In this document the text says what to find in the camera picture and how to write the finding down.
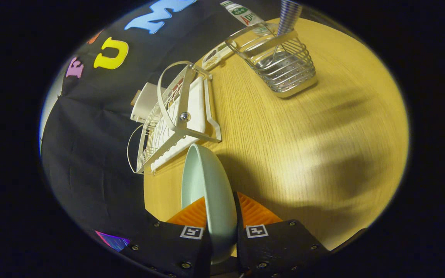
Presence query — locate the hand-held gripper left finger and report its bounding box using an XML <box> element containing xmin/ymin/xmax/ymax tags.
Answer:
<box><xmin>120</xmin><ymin>196</ymin><xmax>212</xmax><ymax>278</ymax></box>

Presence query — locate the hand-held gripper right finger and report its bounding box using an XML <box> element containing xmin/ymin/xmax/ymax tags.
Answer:
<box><xmin>233</xmin><ymin>192</ymin><xmax>330</xmax><ymax>278</ymax></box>

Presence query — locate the pale green plate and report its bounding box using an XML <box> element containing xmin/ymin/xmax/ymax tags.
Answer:
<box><xmin>181</xmin><ymin>143</ymin><xmax>238</xmax><ymax>265</ymax></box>

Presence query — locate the white wire dish rack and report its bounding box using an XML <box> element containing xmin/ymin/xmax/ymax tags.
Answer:
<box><xmin>127</xmin><ymin>61</ymin><xmax>222</xmax><ymax>175</ymax></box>

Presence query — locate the metal wire basket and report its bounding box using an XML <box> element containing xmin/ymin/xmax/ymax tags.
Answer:
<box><xmin>225</xmin><ymin>22</ymin><xmax>317</xmax><ymax>98</ymax></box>

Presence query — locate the white handled spoon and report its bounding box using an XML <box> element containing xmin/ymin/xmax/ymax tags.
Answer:
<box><xmin>263</xmin><ymin>0</ymin><xmax>303</xmax><ymax>68</ymax></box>

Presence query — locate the black backdrop cloth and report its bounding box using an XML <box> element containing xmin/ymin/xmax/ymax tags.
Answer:
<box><xmin>41</xmin><ymin>0</ymin><xmax>246</xmax><ymax>247</ymax></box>

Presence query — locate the white toaster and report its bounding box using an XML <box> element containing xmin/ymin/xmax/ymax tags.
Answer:
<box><xmin>131</xmin><ymin>82</ymin><xmax>167</xmax><ymax>124</ymax></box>

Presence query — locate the white divided snack tray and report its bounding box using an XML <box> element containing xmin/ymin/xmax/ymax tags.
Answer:
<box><xmin>201</xmin><ymin>41</ymin><xmax>235</xmax><ymax>71</ymax></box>

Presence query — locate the white green drink bottle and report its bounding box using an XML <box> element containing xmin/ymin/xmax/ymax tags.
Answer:
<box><xmin>220</xmin><ymin>0</ymin><xmax>269</xmax><ymax>36</ymax></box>

